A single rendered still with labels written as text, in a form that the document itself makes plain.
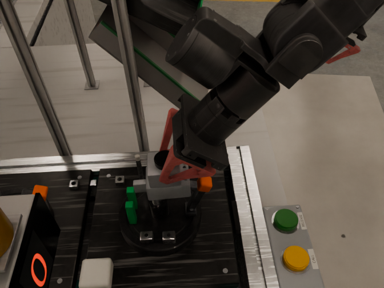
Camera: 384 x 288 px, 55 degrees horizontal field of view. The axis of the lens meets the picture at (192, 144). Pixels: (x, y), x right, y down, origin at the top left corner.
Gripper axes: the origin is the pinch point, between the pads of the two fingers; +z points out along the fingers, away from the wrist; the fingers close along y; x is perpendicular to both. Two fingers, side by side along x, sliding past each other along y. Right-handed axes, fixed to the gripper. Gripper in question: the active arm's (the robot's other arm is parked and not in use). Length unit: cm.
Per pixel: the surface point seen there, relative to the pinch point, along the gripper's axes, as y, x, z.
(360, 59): -176, 175, 6
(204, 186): 0.6, 7.3, 0.4
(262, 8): -256, 134, 39
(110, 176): -10.4, 0.3, 18.6
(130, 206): 1.1, -0.1, 9.9
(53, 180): -10.6, -8.2, 25.3
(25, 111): -44, -14, 44
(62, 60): -67, -9, 41
